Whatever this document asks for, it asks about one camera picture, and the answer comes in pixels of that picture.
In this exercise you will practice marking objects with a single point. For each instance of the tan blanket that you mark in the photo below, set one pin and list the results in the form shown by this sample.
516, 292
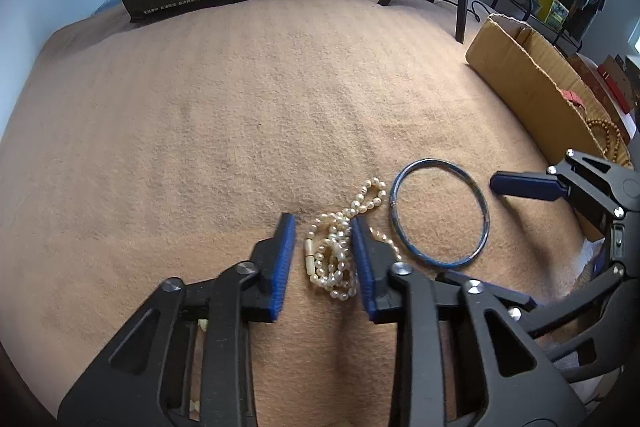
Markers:
200, 132

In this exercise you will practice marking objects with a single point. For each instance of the blue bangle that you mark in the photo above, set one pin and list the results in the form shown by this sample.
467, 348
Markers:
430, 161

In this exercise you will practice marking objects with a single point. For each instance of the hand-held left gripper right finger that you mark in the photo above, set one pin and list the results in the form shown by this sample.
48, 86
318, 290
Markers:
362, 267

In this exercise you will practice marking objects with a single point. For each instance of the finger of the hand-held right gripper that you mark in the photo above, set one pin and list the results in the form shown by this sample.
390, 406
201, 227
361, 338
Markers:
590, 302
525, 184

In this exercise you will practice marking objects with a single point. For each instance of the red box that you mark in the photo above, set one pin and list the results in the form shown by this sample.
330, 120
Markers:
620, 82

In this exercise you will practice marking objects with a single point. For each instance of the cardboard box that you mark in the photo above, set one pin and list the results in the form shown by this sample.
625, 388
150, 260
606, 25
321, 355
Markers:
520, 67

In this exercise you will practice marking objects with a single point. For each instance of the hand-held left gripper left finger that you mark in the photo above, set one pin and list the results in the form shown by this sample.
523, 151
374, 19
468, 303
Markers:
281, 267

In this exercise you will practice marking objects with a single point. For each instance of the green box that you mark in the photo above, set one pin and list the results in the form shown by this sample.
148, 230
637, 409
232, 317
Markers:
552, 9

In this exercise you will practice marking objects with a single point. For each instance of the small red packet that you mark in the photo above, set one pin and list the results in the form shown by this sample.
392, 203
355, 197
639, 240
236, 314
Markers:
571, 98

